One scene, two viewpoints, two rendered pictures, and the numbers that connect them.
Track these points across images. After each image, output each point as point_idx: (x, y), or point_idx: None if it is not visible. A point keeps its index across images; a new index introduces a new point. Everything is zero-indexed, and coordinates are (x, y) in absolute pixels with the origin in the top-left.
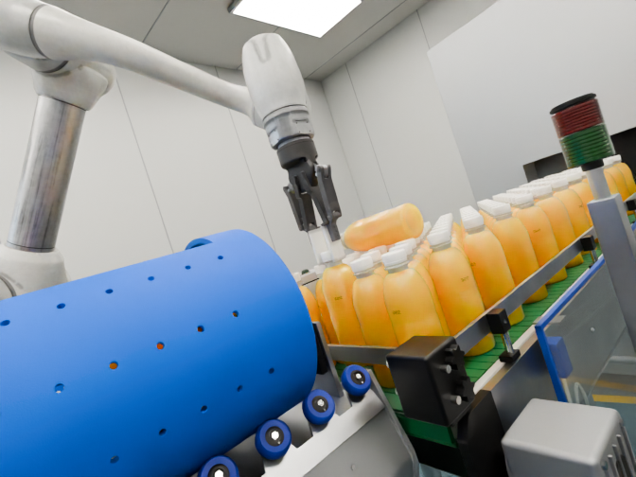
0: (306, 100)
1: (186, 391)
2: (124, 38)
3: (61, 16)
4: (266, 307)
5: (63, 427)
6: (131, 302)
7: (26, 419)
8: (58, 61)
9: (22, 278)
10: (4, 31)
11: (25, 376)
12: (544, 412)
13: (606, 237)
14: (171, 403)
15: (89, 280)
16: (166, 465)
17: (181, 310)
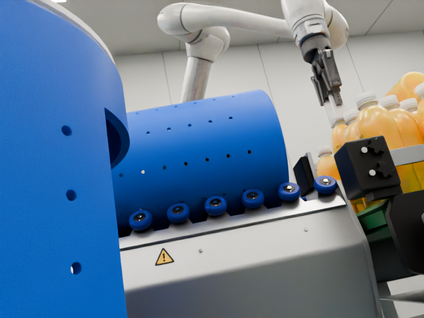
0: (332, 14)
1: (199, 147)
2: (221, 8)
3: (193, 6)
4: (250, 117)
5: (147, 146)
6: (182, 109)
7: (135, 140)
8: (195, 34)
9: None
10: (170, 23)
11: (138, 127)
12: None
13: None
14: (190, 151)
15: (170, 105)
16: (187, 183)
17: (202, 113)
